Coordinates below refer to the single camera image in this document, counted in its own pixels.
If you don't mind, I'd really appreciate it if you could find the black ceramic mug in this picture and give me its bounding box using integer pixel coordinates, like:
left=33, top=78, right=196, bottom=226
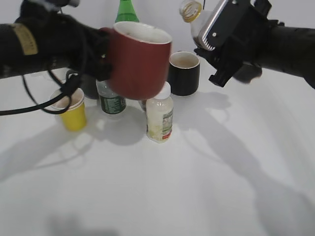
left=167, top=51, right=200, bottom=96

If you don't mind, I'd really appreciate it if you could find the green soda bottle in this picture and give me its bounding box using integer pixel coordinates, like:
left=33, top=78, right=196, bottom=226
left=115, top=0, right=139, bottom=23

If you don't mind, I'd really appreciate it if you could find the cola bottle red label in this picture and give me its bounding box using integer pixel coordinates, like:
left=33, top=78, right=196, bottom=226
left=179, top=0, right=212, bottom=48

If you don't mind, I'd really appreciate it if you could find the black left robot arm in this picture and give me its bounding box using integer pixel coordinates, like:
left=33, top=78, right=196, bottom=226
left=0, top=0, right=112, bottom=81

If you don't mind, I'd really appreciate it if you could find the milky drink bottle white cap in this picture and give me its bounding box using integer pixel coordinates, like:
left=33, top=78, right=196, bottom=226
left=146, top=82, right=174, bottom=143

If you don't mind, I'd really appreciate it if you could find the black cable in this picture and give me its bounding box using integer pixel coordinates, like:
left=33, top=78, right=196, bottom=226
left=0, top=14, right=89, bottom=116

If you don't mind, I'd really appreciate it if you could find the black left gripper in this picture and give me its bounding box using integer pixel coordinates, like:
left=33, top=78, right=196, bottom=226
left=82, top=27, right=113, bottom=81

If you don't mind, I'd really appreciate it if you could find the clear water bottle green label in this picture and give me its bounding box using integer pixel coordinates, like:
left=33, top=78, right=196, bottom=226
left=96, top=80, right=126, bottom=115

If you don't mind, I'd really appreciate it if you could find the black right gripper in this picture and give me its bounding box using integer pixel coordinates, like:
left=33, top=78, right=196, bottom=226
left=195, top=0, right=272, bottom=87

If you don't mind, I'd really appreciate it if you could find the dark red ceramic mug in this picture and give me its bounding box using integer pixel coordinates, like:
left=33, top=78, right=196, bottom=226
left=103, top=21, right=172, bottom=100

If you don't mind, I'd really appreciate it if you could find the brown drink bottle beige cap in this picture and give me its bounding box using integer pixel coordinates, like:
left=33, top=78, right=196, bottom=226
left=138, top=100, right=147, bottom=112

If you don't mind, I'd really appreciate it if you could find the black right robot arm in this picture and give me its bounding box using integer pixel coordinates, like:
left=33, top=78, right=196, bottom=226
left=193, top=0, right=315, bottom=87

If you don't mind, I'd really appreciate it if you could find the yellow paper cup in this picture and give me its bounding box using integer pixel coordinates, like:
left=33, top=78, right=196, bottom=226
left=50, top=88, right=87, bottom=131

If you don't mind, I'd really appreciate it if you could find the dark grey ceramic mug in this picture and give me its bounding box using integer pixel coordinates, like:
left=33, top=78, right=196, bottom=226
left=65, top=69, right=98, bottom=100

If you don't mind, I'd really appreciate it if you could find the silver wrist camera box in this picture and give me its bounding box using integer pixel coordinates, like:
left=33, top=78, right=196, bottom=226
left=197, top=0, right=228, bottom=51

